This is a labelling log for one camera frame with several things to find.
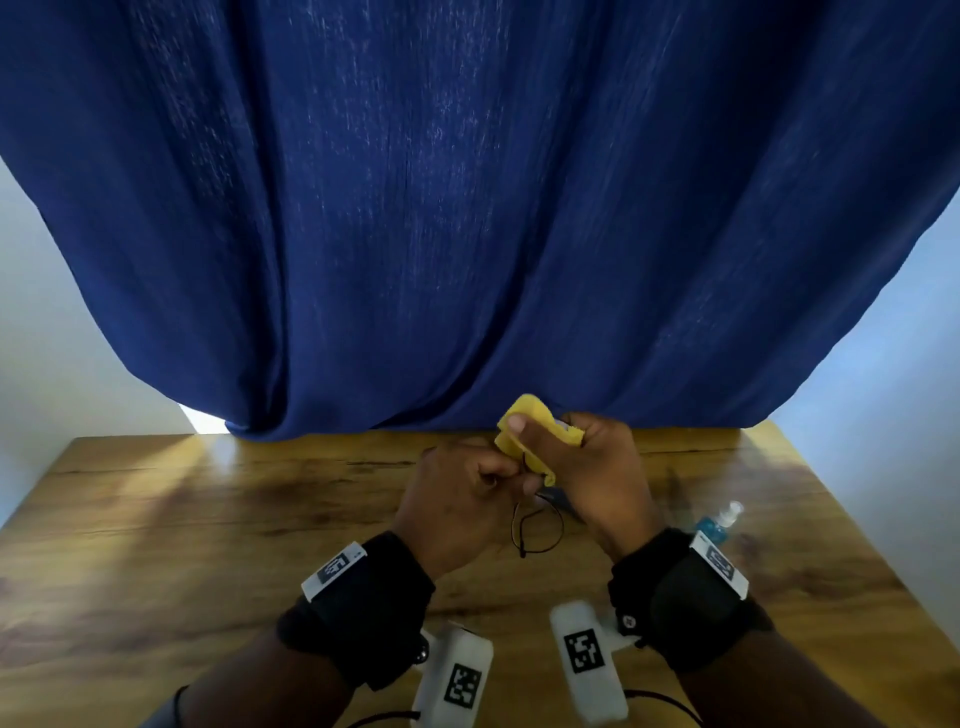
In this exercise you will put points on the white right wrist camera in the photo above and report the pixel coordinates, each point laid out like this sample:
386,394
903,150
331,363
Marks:
589,660

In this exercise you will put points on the white wristband marker tag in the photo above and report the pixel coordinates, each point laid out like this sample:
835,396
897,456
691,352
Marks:
334,570
720,564

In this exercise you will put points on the blue spray bottle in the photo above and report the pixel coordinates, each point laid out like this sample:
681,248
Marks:
712,525

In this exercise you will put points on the person's right hand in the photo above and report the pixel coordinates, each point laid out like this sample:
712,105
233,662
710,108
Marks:
600,480

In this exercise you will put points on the yellow cleaning cloth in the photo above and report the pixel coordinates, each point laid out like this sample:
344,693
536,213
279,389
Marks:
536,420

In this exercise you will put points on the black right wristband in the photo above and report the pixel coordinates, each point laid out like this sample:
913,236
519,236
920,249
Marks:
675,607

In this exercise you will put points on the black left wristband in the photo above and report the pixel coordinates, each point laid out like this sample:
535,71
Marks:
375,615

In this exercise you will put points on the grey left sleeve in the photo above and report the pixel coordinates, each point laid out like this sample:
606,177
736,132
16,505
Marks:
161,712

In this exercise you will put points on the black wristband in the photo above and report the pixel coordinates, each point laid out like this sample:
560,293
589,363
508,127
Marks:
675,607
375,615

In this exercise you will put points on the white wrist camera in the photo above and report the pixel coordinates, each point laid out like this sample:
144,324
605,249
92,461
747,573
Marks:
589,660
457,675

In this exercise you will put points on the person's left hand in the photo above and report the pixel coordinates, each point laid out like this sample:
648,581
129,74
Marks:
450,510

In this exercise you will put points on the blue curtain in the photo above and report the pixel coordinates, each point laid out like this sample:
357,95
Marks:
480,187

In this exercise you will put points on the person's right forearm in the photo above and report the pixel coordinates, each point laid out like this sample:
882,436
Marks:
772,690

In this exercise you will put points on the round black-framed eyeglasses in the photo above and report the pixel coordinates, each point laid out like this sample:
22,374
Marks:
536,529

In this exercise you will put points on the white right wristband marker tag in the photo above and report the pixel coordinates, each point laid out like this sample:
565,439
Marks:
720,564

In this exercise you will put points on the white left wristband marker tag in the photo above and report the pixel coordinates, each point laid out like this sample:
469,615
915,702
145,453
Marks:
334,570

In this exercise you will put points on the person's left forearm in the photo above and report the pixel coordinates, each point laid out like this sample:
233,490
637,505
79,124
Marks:
262,690

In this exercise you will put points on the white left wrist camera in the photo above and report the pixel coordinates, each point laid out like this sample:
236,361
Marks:
457,675

